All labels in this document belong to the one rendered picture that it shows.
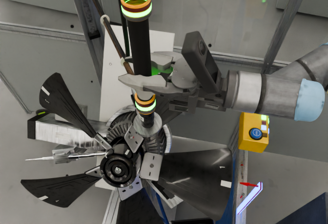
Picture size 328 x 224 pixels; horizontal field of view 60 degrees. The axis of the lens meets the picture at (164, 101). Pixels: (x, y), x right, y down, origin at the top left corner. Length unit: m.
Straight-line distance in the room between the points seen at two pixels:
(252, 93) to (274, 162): 1.89
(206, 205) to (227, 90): 0.51
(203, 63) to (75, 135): 0.74
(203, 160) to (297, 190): 1.49
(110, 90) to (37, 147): 1.45
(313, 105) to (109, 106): 0.80
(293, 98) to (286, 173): 1.87
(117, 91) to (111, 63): 0.11
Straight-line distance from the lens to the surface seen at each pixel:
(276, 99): 0.52
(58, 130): 1.14
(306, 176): 2.44
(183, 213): 2.13
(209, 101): 0.55
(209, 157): 0.95
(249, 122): 1.20
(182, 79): 0.51
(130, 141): 0.93
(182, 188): 0.93
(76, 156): 1.10
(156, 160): 0.96
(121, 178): 0.92
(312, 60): 0.65
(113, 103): 1.14
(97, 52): 1.44
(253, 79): 0.52
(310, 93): 0.54
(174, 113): 0.82
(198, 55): 0.45
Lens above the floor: 2.07
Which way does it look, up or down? 56 degrees down
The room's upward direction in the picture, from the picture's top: straight up
